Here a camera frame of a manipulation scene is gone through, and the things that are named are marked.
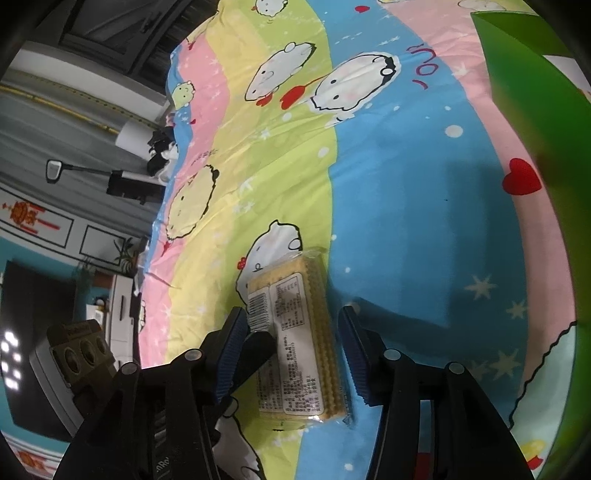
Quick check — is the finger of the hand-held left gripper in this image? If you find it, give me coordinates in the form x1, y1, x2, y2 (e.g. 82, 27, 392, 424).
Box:
225, 330, 279, 408

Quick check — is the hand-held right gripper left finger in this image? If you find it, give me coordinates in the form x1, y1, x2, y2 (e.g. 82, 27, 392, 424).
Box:
53, 306, 251, 480

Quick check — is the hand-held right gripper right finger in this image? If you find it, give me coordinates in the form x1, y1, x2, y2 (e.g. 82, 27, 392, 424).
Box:
338, 305, 532, 480

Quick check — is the clear biscuit packet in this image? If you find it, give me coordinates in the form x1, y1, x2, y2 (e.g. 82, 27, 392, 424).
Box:
244, 249, 356, 428

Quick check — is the green cardboard box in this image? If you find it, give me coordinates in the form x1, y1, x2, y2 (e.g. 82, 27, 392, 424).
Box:
471, 11, 591, 480

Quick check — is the white cabinet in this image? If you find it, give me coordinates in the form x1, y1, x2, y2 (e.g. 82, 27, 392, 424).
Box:
95, 277, 144, 365

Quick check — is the black television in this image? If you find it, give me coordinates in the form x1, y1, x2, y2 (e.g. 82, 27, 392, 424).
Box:
0, 261, 79, 444

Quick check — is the potted plant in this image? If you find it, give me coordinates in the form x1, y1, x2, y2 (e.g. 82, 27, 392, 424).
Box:
113, 237, 141, 278

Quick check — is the striped cartoon bed sheet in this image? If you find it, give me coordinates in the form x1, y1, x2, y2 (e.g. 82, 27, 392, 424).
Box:
139, 0, 578, 480

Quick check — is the black upright vacuum cleaner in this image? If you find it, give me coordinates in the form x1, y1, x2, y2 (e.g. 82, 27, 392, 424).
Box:
45, 159, 162, 204

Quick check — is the pile of dark clothes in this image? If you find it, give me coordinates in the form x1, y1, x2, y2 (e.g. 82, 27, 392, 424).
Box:
145, 124, 181, 178

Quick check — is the white cylinder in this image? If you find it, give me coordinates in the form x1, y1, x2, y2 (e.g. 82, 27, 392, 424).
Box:
115, 121, 158, 153

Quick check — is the red wall ornament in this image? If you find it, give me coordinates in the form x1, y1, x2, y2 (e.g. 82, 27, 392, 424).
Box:
2, 200, 61, 232

